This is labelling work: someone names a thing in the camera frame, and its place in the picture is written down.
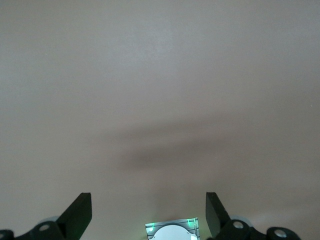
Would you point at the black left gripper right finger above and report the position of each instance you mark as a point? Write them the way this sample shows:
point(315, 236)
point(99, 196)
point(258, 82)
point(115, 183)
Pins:
point(237, 231)

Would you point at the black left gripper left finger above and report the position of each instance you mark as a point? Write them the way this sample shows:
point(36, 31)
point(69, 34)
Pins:
point(62, 227)

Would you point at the brown table mat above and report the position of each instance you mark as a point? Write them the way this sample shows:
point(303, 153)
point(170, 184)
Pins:
point(160, 75)

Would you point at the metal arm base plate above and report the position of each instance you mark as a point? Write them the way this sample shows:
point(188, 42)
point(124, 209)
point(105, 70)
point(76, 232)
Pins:
point(150, 231)

